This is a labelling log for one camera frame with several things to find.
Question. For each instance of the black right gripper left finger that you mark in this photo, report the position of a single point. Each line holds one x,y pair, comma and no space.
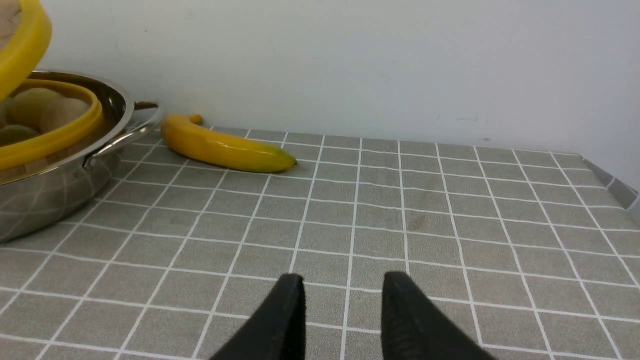
277,328

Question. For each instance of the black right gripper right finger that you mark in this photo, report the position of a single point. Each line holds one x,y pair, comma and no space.
413,328

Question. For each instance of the bamboo steamer lid yellow rim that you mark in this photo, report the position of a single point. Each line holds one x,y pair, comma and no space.
26,31

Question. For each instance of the stainless steel pot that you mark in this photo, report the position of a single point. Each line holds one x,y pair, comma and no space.
38,200

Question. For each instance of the grey checkered tablecloth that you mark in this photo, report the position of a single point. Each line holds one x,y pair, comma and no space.
527,252

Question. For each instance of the yellow banana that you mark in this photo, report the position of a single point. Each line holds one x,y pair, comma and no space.
185,135

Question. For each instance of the white round bun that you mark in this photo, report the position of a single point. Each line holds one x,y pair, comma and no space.
61,112

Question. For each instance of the yellow-green round bun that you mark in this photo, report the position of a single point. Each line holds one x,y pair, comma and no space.
27,107

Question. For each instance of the green dumpling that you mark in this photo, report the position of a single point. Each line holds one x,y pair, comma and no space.
15,133

